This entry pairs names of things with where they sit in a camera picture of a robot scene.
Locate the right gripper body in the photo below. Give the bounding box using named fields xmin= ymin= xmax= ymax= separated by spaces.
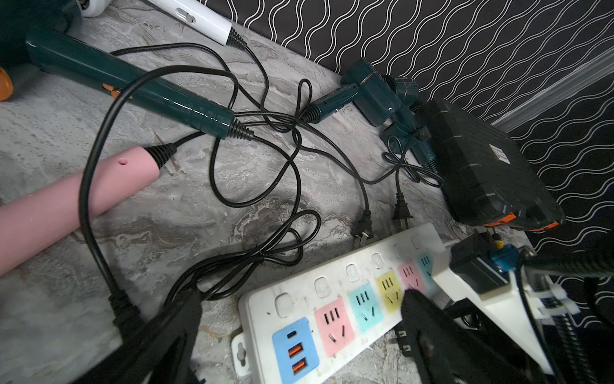
xmin=431 ymin=232 xmax=576 ymax=374

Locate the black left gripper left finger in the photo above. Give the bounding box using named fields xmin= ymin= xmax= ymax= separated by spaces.
xmin=75 ymin=290 xmax=201 ymax=383

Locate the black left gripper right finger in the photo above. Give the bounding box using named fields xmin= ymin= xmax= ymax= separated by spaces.
xmin=396 ymin=290 xmax=542 ymax=383

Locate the black cable of pink dryer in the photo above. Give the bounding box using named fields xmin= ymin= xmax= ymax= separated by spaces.
xmin=77 ymin=64 xmax=241 ymax=332

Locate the white multicolour power strip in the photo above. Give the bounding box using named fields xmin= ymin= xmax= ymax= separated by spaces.
xmin=232 ymin=223 xmax=445 ymax=383

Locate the black cable of green dryer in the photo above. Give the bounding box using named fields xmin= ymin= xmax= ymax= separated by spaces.
xmin=234 ymin=78 xmax=376 ymax=250

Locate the black plastic tool case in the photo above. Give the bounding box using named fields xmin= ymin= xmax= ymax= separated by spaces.
xmin=416 ymin=100 xmax=566 ymax=232

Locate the pink hair dryer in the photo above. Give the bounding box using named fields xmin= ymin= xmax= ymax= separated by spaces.
xmin=1 ymin=143 xmax=177 ymax=275

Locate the dark green hair dryer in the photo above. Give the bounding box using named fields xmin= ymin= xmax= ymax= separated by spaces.
xmin=380 ymin=75 xmax=438 ymax=173
xmin=299 ymin=58 xmax=402 ymax=126

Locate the small white hair dryer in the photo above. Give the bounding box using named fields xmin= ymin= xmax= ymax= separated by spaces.
xmin=76 ymin=0 xmax=248 ymax=49

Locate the large green orange hair dryer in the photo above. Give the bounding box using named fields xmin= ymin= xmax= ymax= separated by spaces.
xmin=1 ymin=1 xmax=254 ymax=140

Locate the black cable large green dryer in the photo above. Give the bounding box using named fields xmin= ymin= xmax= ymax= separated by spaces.
xmin=162 ymin=129 xmax=322 ymax=308

